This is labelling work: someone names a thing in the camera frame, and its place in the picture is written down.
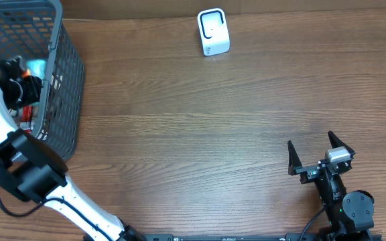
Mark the white barcode scanner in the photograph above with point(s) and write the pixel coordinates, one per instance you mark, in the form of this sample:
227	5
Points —
214	32

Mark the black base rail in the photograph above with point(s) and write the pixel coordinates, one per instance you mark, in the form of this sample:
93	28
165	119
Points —
170	237

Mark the red snack stick packet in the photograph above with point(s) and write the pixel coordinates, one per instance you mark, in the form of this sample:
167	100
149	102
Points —
29	118

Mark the teal orange snack packet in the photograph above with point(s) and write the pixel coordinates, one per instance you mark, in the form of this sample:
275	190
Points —
37	68

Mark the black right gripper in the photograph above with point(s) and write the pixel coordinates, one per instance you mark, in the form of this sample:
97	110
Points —
315	170

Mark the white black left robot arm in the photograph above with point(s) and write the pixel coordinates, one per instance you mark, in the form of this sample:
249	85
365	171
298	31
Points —
31	171

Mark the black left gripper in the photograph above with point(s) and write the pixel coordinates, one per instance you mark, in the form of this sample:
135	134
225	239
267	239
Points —
27	88

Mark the grey plastic mesh basket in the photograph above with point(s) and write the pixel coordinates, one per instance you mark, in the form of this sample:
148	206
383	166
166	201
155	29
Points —
34	30

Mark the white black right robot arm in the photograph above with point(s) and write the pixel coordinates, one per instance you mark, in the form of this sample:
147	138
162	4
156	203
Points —
344	215

